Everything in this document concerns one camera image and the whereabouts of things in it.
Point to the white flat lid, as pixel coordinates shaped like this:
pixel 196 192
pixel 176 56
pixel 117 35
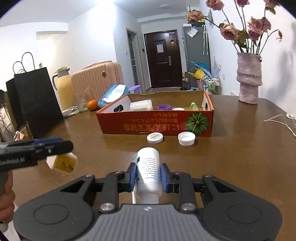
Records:
pixel 155 138

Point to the pink ribbed suitcase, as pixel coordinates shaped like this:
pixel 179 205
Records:
pixel 96 79

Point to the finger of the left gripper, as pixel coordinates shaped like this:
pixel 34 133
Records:
pixel 52 149
pixel 46 140

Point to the white spray bottle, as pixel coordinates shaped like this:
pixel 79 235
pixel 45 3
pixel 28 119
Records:
pixel 148 188

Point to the orange fruit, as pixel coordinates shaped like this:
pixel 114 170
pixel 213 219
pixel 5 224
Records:
pixel 92 105

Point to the dark brown door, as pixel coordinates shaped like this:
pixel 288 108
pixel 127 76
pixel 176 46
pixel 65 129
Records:
pixel 164 59

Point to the purple ring lid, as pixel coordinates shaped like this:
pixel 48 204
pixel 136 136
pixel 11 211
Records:
pixel 164 107

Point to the grey refrigerator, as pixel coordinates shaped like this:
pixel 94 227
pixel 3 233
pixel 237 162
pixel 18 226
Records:
pixel 196 46

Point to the person left hand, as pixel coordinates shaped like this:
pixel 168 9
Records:
pixel 7 201

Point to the pink ceramic vase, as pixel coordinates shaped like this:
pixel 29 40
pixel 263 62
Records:
pixel 249 76

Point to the white ribbed bottle cap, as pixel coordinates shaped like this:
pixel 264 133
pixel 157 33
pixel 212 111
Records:
pixel 186 139

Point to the red cardboard box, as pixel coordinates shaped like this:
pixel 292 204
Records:
pixel 116 117

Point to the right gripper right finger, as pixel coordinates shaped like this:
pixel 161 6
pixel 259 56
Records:
pixel 182 184

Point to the purple plastic stool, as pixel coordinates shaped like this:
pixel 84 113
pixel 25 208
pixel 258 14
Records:
pixel 135 89

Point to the yellow watering can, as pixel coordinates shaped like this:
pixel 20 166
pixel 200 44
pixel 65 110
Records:
pixel 198 74

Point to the green spray bottle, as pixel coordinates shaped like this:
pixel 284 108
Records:
pixel 193 106

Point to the yellow thermos jug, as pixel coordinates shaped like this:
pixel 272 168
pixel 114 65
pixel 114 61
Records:
pixel 62 83

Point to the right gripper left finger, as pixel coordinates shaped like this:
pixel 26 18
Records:
pixel 113 184

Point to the black paper bag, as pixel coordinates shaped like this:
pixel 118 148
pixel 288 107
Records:
pixel 33 100

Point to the blue tissue pack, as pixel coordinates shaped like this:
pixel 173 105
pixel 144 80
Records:
pixel 114 93

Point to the clear glass cup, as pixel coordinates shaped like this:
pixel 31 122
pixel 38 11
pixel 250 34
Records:
pixel 81 100

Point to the white cap inside box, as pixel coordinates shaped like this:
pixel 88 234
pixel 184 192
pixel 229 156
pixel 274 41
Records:
pixel 178 109

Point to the beige power adapter cube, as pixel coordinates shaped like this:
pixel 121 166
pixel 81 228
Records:
pixel 64 163

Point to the white plastic container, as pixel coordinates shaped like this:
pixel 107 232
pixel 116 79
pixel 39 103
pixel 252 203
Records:
pixel 143 105

